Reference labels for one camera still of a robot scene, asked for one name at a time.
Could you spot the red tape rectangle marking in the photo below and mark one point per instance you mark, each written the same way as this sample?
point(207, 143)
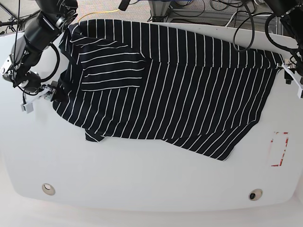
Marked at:
point(277, 148)

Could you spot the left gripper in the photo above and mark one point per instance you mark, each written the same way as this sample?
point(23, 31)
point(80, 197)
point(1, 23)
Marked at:
point(293, 69)

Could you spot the left table cable grommet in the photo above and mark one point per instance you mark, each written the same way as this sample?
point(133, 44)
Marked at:
point(48, 189)

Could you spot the right table cable grommet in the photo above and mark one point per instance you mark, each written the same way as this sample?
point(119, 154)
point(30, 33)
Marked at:
point(255, 194)

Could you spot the black white striped T-shirt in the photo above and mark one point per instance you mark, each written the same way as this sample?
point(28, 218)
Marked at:
point(143, 81)

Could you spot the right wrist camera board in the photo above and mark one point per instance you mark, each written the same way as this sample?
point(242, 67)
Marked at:
point(27, 107)

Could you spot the table cable grommet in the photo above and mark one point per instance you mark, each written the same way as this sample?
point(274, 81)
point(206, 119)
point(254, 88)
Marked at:
point(255, 194)
point(48, 189)

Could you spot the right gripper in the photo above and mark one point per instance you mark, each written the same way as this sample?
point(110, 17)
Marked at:
point(29, 82)

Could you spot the aluminium frame stand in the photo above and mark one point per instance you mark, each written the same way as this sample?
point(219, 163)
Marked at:
point(159, 9)

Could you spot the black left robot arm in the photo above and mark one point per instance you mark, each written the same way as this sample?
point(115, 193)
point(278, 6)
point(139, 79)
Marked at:
point(290, 14)

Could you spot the black tripod legs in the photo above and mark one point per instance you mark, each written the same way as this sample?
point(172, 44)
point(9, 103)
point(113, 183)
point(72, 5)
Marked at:
point(15, 23)

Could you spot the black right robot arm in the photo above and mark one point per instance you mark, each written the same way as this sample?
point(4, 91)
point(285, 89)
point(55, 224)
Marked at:
point(52, 20)

